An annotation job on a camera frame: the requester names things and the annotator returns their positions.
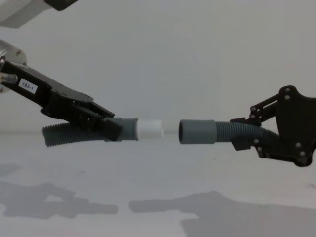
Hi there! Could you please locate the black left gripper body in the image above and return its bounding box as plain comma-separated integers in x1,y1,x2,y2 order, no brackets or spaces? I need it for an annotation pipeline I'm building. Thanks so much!
0,61,94,122

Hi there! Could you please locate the grey corrugated hose white tip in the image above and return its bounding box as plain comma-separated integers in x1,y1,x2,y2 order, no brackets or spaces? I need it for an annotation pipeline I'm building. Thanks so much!
41,117,164,148

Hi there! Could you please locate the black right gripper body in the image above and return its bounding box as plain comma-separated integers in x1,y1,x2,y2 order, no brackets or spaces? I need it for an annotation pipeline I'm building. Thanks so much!
275,85,316,169

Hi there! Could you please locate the grey corrugated hose grey cuff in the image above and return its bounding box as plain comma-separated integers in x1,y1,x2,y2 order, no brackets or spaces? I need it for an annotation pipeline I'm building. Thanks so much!
178,119,280,146

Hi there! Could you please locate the white table cloth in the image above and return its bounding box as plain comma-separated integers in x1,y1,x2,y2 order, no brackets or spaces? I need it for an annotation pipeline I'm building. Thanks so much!
0,133,316,237

